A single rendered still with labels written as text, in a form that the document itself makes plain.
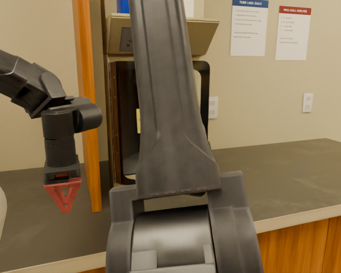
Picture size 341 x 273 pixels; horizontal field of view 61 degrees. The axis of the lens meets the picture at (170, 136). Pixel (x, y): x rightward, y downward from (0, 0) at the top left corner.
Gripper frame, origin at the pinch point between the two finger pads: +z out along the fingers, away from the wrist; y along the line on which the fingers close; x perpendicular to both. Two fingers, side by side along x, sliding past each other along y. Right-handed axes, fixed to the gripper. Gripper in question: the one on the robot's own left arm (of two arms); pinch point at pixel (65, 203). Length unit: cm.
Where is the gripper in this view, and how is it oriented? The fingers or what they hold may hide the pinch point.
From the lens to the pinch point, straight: 66.1
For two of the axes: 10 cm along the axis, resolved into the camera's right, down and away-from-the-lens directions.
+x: -9.5, 0.8, -3.1
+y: -3.2, -2.3, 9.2
